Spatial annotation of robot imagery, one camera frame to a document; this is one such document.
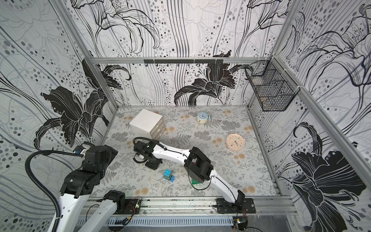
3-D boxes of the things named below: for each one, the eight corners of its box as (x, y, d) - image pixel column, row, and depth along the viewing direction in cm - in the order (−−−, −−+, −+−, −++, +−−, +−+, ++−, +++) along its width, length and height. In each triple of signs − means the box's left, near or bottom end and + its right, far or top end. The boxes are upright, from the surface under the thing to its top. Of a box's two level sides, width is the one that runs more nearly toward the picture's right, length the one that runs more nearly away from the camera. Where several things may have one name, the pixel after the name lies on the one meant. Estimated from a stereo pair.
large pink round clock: (227, 151, 95) (228, 148, 92) (224, 136, 103) (225, 133, 100) (245, 150, 95) (246, 148, 92) (241, 136, 102) (242, 133, 100)
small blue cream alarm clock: (201, 125, 109) (201, 121, 105) (194, 118, 113) (195, 114, 109) (210, 120, 112) (211, 116, 108) (204, 114, 116) (204, 109, 113)
